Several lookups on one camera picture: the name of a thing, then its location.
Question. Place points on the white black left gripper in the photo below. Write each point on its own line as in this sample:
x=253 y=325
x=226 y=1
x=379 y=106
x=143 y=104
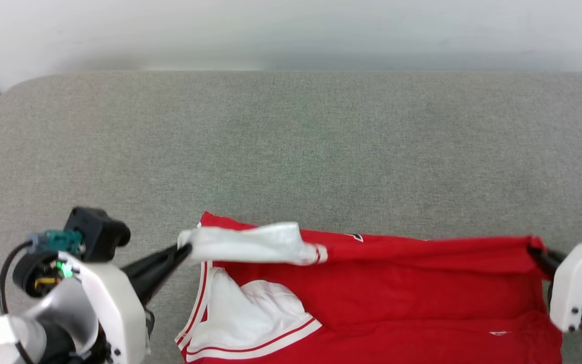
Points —
x=106 y=298

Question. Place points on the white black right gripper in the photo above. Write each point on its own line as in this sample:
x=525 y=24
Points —
x=579 y=283

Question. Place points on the red and white jersey shirt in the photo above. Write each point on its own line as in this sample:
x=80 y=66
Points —
x=397 y=293

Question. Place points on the grey fabric sofa seat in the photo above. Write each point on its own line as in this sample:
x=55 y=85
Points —
x=321 y=151

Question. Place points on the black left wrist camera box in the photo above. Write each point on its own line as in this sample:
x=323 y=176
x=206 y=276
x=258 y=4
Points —
x=96 y=232

